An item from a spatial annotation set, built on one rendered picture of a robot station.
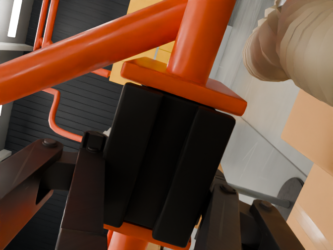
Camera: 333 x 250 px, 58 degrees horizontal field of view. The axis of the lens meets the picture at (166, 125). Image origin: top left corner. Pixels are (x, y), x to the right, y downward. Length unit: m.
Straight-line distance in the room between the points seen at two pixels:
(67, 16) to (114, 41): 11.17
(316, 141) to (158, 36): 0.18
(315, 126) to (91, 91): 10.93
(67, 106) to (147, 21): 11.31
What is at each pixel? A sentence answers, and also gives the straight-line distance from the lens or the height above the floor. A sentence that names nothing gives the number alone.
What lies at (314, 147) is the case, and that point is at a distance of 0.30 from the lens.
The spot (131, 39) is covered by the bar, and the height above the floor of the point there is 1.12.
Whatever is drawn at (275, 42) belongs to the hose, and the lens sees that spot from 0.19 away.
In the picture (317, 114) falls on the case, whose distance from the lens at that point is 0.31.
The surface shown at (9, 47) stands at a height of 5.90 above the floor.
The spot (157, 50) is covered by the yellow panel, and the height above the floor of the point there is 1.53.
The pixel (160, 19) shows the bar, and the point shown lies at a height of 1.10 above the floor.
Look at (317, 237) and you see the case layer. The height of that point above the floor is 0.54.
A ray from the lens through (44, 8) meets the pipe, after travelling 8.77.
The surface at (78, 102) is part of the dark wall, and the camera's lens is 11.32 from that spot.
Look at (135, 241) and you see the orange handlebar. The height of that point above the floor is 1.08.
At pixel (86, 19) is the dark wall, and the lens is 11.17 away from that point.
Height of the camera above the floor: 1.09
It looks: 2 degrees down
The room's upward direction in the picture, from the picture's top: 73 degrees counter-clockwise
